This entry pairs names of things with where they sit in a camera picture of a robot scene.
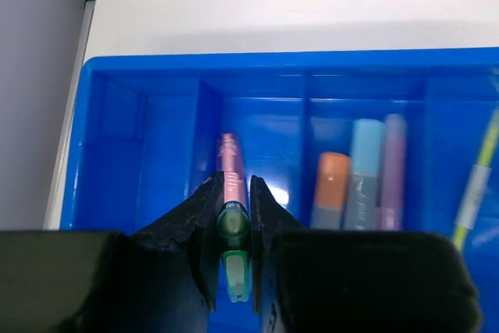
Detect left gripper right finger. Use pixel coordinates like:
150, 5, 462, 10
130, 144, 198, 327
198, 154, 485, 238
249, 176, 482, 332

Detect blue-capped highlighter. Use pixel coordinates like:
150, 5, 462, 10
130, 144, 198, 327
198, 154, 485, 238
343, 119, 384, 231

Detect pink correction tape case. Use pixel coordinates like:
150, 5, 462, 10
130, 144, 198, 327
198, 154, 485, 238
218, 133, 247, 208

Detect purple highlighter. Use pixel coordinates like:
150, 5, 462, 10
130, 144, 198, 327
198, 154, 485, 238
379, 114, 407, 231

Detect blue compartment tray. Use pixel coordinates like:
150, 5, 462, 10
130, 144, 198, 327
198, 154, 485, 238
58, 47, 499, 333

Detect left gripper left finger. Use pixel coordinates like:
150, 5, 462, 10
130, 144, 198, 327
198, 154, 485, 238
1, 172, 224, 332

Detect orange-capped highlighter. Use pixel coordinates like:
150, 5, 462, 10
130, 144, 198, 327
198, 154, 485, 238
311, 152, 350, 230

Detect green correction tape case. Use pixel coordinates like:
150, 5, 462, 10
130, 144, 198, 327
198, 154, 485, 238
215, 200, 251, 303

